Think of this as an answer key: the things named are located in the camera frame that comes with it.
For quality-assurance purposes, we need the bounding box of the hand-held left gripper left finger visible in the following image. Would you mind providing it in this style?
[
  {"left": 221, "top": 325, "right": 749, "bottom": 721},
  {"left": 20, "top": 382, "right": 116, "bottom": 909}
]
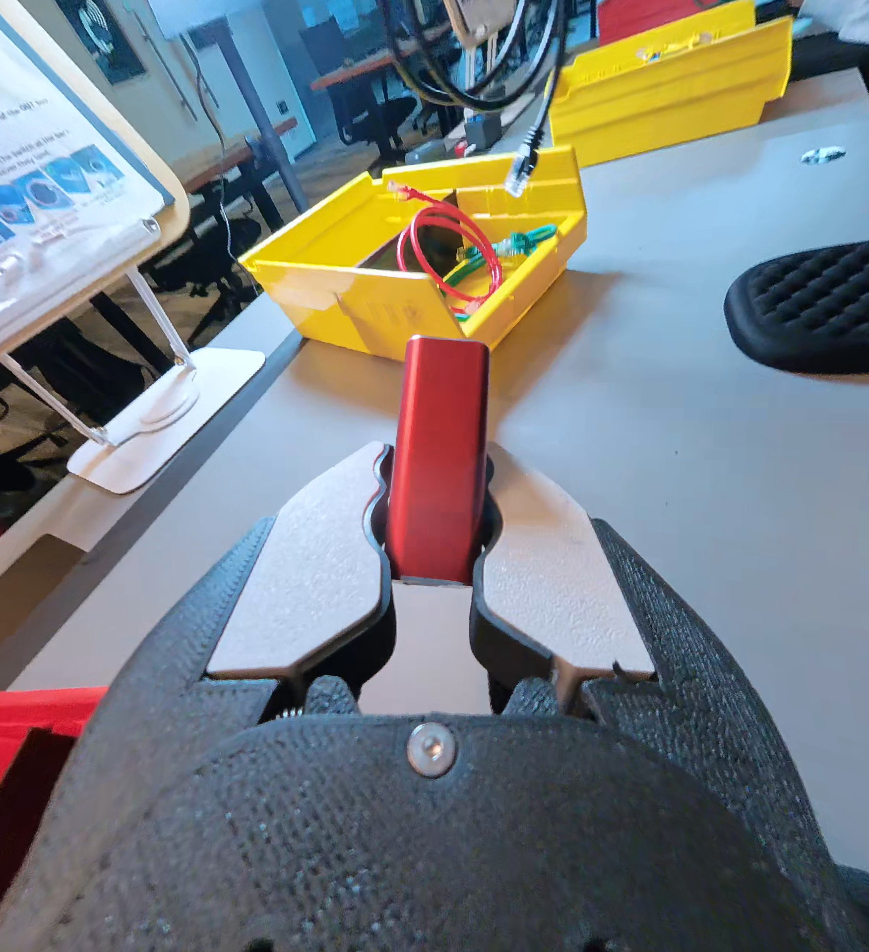
[{"left": 206, "top": 441, "right": 398, "bottom": 718}]

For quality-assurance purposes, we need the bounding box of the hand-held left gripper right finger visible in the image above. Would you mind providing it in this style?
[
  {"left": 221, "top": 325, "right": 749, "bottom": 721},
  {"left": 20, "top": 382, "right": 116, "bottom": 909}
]
[{"left": 470, "top": 442, "right": 657, "bottom": 711}]

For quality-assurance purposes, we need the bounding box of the red ethernet adapter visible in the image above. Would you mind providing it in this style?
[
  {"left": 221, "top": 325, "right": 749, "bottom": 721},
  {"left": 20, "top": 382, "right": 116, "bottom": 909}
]
[{"left": 384, "top": 336, "right": 491, "bottom": 585}]

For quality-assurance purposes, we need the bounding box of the yellow plastic bin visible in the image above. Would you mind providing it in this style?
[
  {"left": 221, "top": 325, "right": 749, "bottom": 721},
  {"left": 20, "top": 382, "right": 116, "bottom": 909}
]
[
  {"left": 550, "top": 0, "right": 794, "bottom": 168},
  {"left": 240, "top": 145, "right": 588, "bottom": 361}
]

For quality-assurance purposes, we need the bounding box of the green ethernet cable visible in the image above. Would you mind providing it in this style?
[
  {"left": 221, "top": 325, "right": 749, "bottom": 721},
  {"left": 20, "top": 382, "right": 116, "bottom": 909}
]
[{"left": 442, "top": 225, "right": 558, "bottom": 321}]

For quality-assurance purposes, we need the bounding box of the red ethernet cable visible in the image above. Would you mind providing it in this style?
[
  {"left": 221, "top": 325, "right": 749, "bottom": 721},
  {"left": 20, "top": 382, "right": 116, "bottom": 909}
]
[{"left": 388, "top": 182, "right": 506, "bottom": 313}]

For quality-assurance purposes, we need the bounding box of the black cable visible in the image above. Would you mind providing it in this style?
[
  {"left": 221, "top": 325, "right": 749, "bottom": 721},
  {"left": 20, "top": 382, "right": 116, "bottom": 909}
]
[{"left": 390, "top": 0, "right": 562, "bottom": 198}]

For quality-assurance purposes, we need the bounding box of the black bin divider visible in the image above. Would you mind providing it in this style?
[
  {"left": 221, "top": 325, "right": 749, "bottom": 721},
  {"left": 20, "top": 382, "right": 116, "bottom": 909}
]
[
  {"left": 0, "top": 729, "right": 78, "bottom": 952},
  {"left": 356, "top": 189, "right": 458, "bottom": 272}
]

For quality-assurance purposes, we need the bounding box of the wooden desk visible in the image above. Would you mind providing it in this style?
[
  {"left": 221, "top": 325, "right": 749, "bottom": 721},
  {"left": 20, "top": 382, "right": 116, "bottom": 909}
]
[
  {"left": 308, "top": 22, "right": 454, "bottom": 161},
  {"left": 182, "top": 119, "right": 298, "bottom": 224}
]

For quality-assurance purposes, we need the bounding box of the wall poster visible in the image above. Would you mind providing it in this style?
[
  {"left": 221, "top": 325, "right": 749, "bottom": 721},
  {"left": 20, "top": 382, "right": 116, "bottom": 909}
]
[{"left": 55, "top": 0, "right": 147, "bottom": 84}]

